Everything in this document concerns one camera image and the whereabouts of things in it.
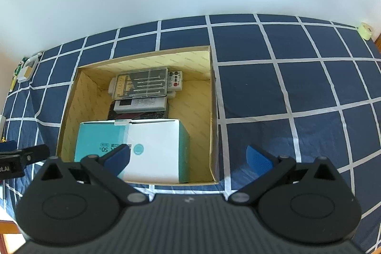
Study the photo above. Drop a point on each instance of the blue checked bedsheet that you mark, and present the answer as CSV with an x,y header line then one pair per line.
x,y
282,93

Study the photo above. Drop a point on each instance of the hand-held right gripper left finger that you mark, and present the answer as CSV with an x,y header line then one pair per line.
x,y
119,160

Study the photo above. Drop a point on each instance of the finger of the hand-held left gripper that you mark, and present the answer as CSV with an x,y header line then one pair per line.
x,y
7,146
32,154

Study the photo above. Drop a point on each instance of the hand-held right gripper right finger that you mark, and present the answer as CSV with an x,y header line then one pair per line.
x,y
259,160

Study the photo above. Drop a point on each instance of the teal and white carton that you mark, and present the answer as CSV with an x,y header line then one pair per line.
x,y
154,147

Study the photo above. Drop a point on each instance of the pale yellow tape roll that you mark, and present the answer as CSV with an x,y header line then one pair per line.
x,y
365,30

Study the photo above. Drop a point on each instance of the clear screwdriver set case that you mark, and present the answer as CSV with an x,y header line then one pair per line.
x,y
140,83

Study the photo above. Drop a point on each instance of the white remote control with screen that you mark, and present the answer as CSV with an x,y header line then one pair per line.
x,y
140,105

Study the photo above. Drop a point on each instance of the white plastic blister pack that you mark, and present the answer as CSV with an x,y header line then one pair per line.
x,y
28,68

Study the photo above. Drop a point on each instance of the cardboard box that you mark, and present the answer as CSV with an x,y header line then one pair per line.
x,y
196,111

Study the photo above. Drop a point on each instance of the green packet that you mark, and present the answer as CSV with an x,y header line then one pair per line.
x,y
18,68

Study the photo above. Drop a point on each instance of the worn case with red stripe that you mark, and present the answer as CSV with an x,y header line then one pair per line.
x,y
143,115

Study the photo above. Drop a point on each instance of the small remote with red buttons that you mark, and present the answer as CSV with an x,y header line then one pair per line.
x,y
175,80

